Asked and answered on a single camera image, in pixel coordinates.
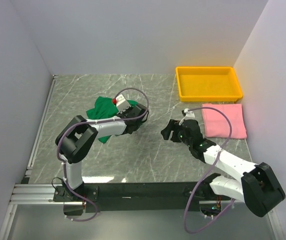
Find green t shirt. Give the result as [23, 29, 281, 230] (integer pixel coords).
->
[86, 96, 140, 145]

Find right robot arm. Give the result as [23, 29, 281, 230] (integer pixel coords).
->
[161, 119, 286, 217]

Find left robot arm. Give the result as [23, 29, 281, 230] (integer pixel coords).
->
[55, 104, 148, 194]

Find folded pink t shirt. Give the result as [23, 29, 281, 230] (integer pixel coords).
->
[202, 103, 247, 139]

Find yellow plastic tray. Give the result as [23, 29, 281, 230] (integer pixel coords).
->
[176, 66, 243, 102]

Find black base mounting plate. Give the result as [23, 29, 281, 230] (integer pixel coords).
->
[53, 182, 230, 216]

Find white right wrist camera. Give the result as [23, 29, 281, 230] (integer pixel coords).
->
[182, 108, 195, 119]

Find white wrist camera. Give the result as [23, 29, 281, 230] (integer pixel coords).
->
[182, 108, 195, 119]
[112, 94, 131, 113]

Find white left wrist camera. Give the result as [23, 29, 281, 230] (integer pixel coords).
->
[112, 94, 131, 113]

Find left side aluminium rail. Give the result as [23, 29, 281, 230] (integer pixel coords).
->
[24, 74, 58, 178]

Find aluminium extrusion rail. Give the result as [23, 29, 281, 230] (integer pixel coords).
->
[9, 183, 273, 206]

